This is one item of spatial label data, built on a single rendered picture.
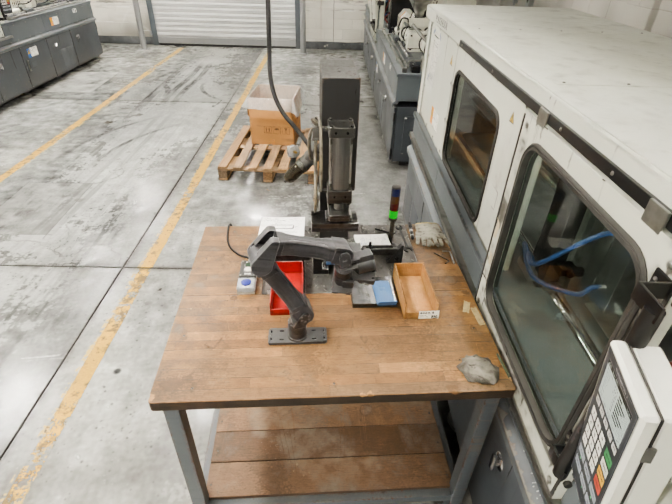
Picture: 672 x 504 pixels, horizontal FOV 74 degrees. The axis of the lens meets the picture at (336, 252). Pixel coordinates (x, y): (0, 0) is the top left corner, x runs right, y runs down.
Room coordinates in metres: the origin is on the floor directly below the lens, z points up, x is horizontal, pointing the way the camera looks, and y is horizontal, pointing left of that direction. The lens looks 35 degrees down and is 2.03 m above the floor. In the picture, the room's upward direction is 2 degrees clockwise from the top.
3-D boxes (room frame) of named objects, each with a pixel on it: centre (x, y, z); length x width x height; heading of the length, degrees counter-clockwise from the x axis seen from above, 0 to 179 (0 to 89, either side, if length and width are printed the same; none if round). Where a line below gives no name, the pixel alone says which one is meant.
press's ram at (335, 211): (1.58, 0.02, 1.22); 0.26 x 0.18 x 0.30; 5
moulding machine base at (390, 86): (7.26, -0.96, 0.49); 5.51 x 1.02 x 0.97; 1
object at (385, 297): (1.31, -0.19, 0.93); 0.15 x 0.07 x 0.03; 8
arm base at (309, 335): (1.10, 0.12, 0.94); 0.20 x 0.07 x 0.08; 95
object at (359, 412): (1.35, 0.02, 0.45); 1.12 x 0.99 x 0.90; 95
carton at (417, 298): (1.33, -0.31, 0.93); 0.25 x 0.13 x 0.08; 5
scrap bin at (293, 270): (1.33, 0.18, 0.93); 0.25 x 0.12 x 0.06; 5
